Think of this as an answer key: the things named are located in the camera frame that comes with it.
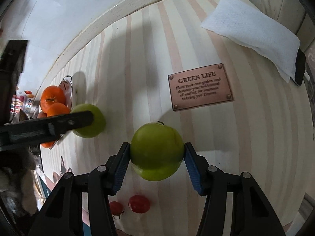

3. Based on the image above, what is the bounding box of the small bright orange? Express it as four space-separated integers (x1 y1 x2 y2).
46 103 70 117

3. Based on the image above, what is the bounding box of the large orange with stem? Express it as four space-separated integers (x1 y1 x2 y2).
40 85 66 113

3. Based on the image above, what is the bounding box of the red cherry tomato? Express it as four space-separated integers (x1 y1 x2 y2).
128 195 151 214
109 201 124 219

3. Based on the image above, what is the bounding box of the green apple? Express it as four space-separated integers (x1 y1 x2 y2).
71 103 106 138
130 121 184 181

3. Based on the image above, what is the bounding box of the dark red apple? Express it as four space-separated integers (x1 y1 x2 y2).
37 112 47 118

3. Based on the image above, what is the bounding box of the floral glass fruit plate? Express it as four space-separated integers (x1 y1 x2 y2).
38 75 74 150

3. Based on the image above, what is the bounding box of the striped cat print mat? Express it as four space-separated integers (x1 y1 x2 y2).
39 0 313 236

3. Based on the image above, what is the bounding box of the white paper towel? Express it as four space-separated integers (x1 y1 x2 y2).
201 0 301 83

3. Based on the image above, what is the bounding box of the colourful wall sticker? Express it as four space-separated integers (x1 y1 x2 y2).
10 88 35 114

